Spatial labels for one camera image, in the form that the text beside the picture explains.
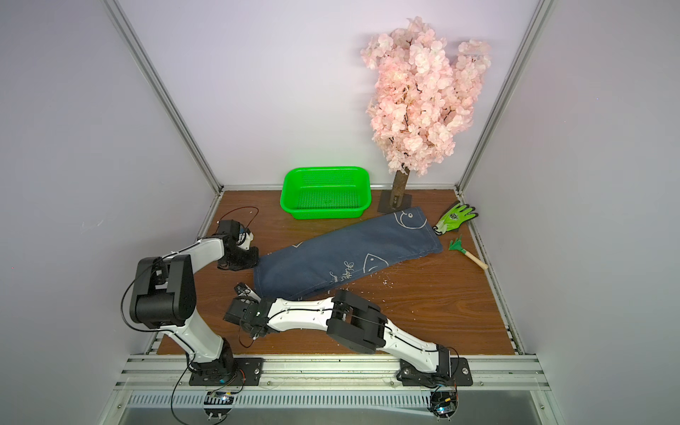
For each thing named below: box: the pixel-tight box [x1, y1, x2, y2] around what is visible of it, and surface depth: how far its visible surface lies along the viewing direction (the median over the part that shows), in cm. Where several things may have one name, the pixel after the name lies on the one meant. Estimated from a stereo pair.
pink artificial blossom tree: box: [361, 16, 491, 213], surface depth 72 cm
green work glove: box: [432, 202, 479, 236], surface depth 109 cm
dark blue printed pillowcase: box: [253, 206, 443, 301], surface depth 99 cm
